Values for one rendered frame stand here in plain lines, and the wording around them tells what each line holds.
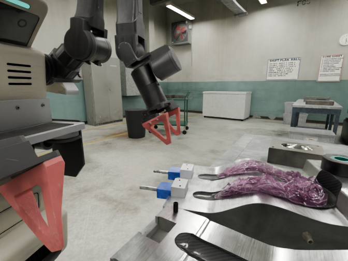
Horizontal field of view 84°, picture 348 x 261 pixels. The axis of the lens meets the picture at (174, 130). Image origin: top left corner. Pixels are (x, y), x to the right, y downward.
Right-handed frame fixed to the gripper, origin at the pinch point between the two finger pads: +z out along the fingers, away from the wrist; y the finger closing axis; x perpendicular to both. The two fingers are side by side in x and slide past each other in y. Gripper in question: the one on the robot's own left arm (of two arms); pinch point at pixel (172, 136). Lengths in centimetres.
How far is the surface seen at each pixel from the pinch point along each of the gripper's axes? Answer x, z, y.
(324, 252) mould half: -20.9, 20.6, -22.3
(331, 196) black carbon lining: -29.4, 29.4, 2.3
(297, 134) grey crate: -81, 109, 290
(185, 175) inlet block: 3.6, 13.2, 4.4
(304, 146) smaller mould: -37, 33, 46
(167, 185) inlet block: 6.2, 11.2, -3.8
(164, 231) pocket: 2.6, 13.7, -19.5
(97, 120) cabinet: 346, -83, 423
